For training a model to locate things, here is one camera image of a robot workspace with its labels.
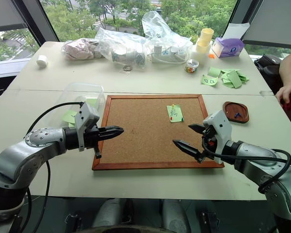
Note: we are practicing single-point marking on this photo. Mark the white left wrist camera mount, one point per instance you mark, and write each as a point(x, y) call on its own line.
point(86, 114)

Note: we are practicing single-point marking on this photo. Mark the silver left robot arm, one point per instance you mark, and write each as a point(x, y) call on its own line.
point(26, 155)

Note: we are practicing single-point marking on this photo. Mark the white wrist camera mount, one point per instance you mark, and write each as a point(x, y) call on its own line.
point(86, 114)
point(220, 126)

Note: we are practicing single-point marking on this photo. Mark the light green piece with markings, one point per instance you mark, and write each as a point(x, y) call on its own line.
point(209, 80)

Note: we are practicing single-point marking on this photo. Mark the dark wooden tray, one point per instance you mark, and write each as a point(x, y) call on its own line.
point(235, 108)

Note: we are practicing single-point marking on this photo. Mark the green note with writing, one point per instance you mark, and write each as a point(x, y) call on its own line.
point(175, 114)

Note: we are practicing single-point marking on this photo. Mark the small cup of pins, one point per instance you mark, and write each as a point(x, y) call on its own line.
point(191, 66)

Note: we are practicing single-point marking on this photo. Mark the purple tissue box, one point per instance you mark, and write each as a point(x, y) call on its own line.
point(226, 47)

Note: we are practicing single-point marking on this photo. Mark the cream plastic cup stack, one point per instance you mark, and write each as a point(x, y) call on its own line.
point(206, 36)

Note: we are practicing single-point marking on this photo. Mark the clear plastic container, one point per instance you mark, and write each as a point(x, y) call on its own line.
point(80, 91)

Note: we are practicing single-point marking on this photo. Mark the white power strip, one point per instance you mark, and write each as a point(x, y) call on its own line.
point(168, 54)

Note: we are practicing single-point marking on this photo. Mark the white tape roll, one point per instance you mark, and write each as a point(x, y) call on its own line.
point(42, 61)

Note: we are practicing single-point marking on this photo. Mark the large clear plastic bag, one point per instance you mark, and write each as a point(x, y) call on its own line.
point(157, 29)

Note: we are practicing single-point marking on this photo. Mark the small orange clip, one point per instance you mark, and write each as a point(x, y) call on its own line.
point(211, 56)

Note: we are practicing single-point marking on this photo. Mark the person's bare hand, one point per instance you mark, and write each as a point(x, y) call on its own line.
point(287, 91)

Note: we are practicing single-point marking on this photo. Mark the bag of pink cloth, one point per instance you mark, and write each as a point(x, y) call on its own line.
point(78, 48)

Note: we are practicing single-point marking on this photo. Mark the grey roller window blind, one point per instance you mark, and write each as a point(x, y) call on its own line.
point(274, 21)
point(7, 14)

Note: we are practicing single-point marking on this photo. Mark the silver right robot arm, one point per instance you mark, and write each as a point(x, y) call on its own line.
point(279, 174)

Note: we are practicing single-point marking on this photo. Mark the wood framed cork board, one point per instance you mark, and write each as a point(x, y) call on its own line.
point(145, 126)

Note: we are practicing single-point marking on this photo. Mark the black table clamp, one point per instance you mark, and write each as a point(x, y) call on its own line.
point(73, 222)
point(209, 222)

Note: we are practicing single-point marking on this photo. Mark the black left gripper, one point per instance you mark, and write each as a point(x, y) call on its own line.
point(91, 138)

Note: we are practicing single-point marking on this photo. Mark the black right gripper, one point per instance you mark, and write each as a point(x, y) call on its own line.
point(209, 148)

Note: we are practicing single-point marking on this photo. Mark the black bag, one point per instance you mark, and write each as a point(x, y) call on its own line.
point(266, 68)

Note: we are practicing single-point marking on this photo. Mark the white block under cups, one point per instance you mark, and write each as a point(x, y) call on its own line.
point(201, 56)

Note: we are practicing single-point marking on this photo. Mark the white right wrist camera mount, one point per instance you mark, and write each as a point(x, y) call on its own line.
point(220, 126)

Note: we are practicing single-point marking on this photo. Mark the clear bag with tape rolls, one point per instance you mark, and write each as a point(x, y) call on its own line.
point(121, 46)

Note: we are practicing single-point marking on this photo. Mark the small green paper scraps pile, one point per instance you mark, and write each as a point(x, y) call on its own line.
point(243, 77)

